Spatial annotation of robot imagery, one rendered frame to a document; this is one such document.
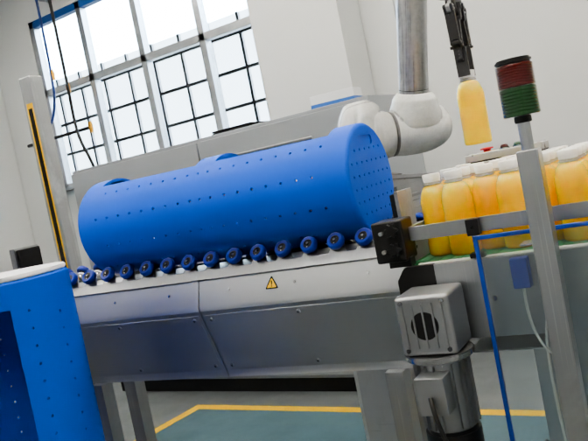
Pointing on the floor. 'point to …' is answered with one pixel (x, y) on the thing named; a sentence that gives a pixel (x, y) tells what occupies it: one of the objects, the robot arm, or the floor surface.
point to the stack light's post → (554, 293)
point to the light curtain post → (50, 171)
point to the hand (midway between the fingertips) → (465, 63)
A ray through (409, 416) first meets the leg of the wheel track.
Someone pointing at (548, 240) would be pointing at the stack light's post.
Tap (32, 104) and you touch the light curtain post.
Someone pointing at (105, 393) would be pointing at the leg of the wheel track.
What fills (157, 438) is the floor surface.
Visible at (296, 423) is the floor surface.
